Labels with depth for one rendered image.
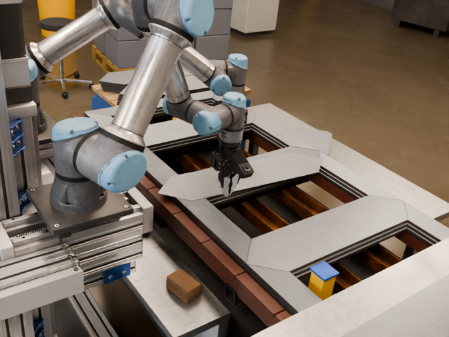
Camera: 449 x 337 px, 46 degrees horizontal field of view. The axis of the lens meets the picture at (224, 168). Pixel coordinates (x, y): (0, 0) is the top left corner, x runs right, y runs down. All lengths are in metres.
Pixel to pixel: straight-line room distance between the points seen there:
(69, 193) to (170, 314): 0.49
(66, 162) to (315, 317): 0.71
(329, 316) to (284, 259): 0.48
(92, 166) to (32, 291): 0.33
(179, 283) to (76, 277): 0.40
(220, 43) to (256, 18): 1.69
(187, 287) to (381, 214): 0.74
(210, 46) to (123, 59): 0.93
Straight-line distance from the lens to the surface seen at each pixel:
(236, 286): 1.59
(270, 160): 2.15
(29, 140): 1.58
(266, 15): 7.30
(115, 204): 1.47
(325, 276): 1.54
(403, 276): 1.35
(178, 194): 1.87
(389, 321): 1.18
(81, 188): 1.41
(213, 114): 1.55
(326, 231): 1.79
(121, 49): 5.15
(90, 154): 1.30
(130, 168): 1.27
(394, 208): 2.01
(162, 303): 1.68
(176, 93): 1.58
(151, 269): 1.80
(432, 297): 1.29
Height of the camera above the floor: 1.85
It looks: 29 degrees down
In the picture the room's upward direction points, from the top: 6 degrees clockwise
